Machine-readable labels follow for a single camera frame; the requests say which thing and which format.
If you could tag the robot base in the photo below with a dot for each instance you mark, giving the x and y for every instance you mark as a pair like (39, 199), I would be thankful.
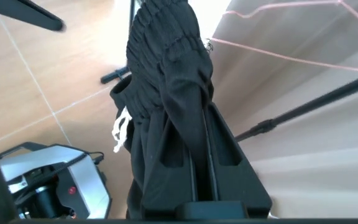
(73, 180)

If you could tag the black clothes rack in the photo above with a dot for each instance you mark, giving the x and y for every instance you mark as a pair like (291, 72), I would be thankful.
(322, 101)

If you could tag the black shorts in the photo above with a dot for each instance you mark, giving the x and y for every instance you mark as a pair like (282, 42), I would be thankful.
(166, 62)

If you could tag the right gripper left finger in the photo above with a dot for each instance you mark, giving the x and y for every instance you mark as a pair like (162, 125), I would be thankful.
(163, 186)

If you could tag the pink clothes hanger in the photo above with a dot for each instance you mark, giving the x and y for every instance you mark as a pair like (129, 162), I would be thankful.
(259, 51)

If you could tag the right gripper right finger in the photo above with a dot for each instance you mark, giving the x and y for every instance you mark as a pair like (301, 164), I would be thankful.
(241, 186)

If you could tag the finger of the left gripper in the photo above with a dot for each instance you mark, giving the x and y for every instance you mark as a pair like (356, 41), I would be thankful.
(17, 11)

